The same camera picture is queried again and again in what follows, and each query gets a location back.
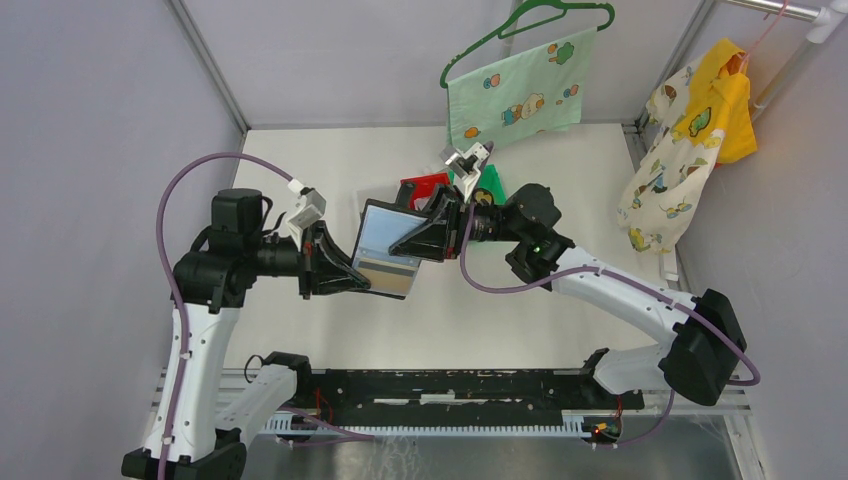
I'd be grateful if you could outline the red plastic bin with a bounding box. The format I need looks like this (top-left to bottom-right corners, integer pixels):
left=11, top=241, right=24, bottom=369
left=395, top=172, right=451, bottom=210

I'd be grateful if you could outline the black leather card holder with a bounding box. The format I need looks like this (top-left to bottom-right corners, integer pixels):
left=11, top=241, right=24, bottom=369
left=352, top=199, right=426, bottom=300

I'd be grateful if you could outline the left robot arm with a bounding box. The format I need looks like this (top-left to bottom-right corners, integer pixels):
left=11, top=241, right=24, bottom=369
left=121, top=186, right=369, bottom=479

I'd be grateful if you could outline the white printed garment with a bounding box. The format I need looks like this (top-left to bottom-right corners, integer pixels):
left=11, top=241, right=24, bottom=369
left=616, top=57, right=717, bottom=254

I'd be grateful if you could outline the metal hanging rail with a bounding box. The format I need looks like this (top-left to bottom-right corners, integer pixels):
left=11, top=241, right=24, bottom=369
left=723, top=0, right=847, bottom=120

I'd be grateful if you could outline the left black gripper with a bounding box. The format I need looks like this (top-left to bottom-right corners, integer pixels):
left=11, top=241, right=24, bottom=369
left=246, top=218, right=371, bottom=299

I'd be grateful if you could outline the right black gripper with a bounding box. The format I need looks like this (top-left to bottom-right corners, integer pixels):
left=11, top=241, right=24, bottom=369
left=388, top=184, right=526, bottom=263

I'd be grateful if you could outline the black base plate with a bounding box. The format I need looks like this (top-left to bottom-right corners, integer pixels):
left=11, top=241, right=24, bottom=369
left=289, top=369, right=645, bottom=427

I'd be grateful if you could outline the green plastic bin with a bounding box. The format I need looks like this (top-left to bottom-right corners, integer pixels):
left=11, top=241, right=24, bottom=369
left=446, top=163, right=506, bottom=205

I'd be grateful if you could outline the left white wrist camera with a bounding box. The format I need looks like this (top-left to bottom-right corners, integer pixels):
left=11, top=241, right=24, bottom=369
left=283, top=179, right=326, bottom=248

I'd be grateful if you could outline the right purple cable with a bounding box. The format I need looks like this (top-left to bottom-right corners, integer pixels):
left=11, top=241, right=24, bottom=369
left=458, top=142, right=762, bottom=448

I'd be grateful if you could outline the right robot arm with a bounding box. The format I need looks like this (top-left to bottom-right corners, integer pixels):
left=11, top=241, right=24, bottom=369
left=388, top=183, right=760, bottom=408

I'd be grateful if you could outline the light green printed cloth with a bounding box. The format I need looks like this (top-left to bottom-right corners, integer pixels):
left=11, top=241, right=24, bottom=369
left=447, top=29, right=597, bottom=151

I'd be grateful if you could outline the yellow garment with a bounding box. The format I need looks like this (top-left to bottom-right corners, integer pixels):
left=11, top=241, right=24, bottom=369
left=674, top=38, right=758, bottom=164

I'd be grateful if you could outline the green clothes hanger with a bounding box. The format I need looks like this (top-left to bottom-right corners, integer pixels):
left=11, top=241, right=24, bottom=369
left=439, top=0, right=616, bottom=90

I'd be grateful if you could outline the white slotted cable duct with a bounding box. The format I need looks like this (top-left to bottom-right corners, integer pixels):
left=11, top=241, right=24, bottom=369
left=259, top=411, right=614, bottom=440

